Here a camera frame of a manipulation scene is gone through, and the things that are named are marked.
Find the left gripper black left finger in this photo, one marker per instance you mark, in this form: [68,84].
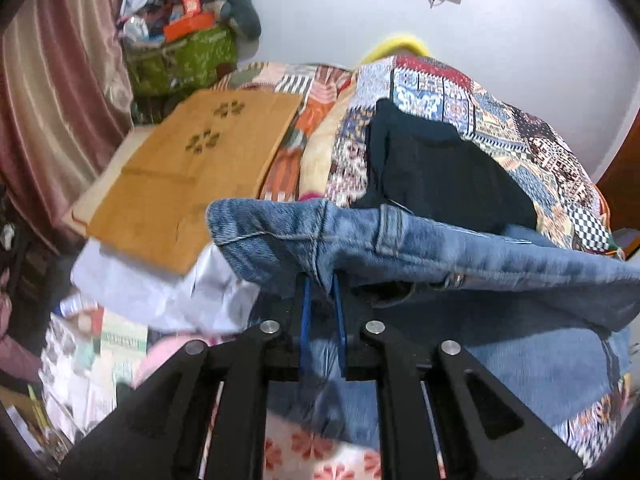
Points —
[202,414]

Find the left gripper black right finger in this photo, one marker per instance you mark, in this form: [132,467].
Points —
[441,414]

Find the blue denim jeans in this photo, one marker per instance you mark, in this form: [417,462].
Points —
[550,323]

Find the white red floral bedsheet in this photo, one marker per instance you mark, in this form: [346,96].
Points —
[292,452]

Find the white cloth under board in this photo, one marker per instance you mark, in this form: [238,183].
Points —
[209,299]

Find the folded dark navy garment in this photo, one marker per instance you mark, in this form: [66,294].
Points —
[425,168]

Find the colourful patchwork quilt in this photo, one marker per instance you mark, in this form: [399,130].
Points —
[326,159]

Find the green patterned storage bag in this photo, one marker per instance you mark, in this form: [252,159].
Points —
[192,62]

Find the pink striped curtain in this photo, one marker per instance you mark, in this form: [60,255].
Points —
[65,106]

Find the orange box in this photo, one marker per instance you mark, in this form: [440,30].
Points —
[187,25]

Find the yellow ring pillow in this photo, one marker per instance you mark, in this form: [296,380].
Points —
[397,43]

